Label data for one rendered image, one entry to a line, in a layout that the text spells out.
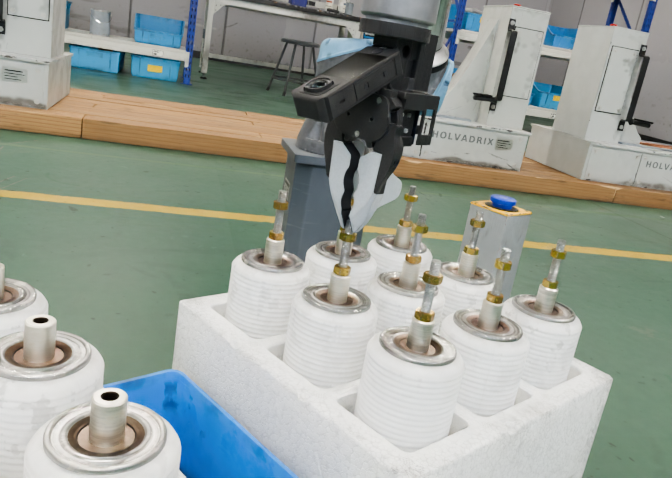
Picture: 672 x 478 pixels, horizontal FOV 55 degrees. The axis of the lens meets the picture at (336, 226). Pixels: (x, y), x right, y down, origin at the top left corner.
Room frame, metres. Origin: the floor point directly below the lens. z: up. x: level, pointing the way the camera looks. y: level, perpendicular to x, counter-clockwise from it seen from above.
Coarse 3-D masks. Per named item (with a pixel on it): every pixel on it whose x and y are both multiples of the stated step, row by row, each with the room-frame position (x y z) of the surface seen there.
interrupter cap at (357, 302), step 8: (304, 288) 0.66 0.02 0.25; (312, 288) 0.67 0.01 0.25; (320, 288) 0.67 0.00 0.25; (352, 288) 0.69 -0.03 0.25; (304, 296) 0.64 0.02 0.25; (312, 296) 0.65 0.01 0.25; (320, 296) 0.66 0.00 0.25; (352, 296) 0.67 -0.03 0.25; (360, 296) 0.67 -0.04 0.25; (312, 304) 0.63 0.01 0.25; (320, 304) 0.63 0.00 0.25; (328, 304) 0.63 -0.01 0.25; (336, 304) 0.64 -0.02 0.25; (344, 304) 0.65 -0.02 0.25; (352, 304) 0.65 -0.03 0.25; (360, 304) 0.65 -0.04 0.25; (368, 304) 0.65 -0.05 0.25; (336, 312) 0.62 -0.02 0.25; (344, 312) 0.62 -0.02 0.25; (352, 312) 0.62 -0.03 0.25; (360, 312) 0.63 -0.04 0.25
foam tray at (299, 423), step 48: (192, 336) 0.71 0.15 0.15; (240, 336) 0.67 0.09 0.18; (240, 384) 0.64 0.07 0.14; (288, 384) 0.59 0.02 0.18; (528, 384) 0.68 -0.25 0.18; (576, 384) 0.70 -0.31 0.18; (288, 432) 0.57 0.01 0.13; (336, 432) 0.53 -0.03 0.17; (480, 432) 0.56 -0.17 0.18; (528, 432) 0.60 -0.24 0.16; (576, 432) 0.69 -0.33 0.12
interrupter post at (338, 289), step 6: (336, 276) 0.65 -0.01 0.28; (342, 276) 0.65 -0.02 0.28; (348, 276) 0.65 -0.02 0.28; (330, 282) 0.65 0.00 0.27; (336, 282) 0.65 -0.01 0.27; (342, 282) 0.65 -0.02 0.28; (348, 282) 0.65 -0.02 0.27; (330, 288) 0.65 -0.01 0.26; (336, 288) 0.65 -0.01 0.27; (342, 288) 0.65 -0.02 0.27; (348, 288) 0.65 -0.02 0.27; (330, 294) 0.65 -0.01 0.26; (336, 294) 0.65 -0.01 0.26; (342, 294) 0.65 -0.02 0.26; (330, 300) 0.65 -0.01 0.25; (336, 300) 0.65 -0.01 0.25; (342, 300) 0.65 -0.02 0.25
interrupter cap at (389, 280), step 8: (384, 272) 0.76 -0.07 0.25; (392, 272) 0.77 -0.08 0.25; (400, 272) 0.77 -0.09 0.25; (384, 280) 0.74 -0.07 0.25; (392, 280) 0.75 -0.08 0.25; (384, 288) 0.72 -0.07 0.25; (392, 288) 0.71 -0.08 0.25; (400, 288) 0.72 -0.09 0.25; (416, 288) 0.74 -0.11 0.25; (424, 288) 0.74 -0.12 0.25; (408, 296) 0.70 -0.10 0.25; (416, 296) 0.70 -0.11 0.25
